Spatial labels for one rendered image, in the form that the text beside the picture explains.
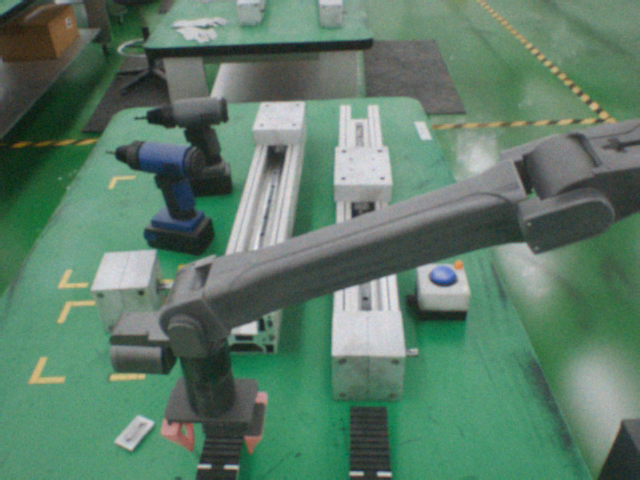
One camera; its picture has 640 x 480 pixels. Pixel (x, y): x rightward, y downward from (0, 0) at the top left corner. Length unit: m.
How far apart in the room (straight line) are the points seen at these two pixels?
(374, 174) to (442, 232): 0.64
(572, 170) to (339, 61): 2.07
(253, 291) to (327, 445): 0.33
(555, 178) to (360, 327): 0.43
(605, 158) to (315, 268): 0.26
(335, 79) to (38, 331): 1.78
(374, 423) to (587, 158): 0.46
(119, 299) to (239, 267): 0.44
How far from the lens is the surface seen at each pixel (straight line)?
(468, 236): 0.53
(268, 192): 1.24
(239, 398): 0.74
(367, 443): 0.80
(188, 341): 0.61
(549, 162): 0.53
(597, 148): 0.54
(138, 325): 0.67
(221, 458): 0.80
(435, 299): 0.98
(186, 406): 0.74
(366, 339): 0.83
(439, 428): 0.87
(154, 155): 1.10
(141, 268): 1.01
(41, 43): 4.54
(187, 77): 2.59
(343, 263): 0.54
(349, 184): 1.12
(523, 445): 0.87
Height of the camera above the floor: 1.46
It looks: 35 degrees down
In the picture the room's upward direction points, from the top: 2 degrees counter-clockwise
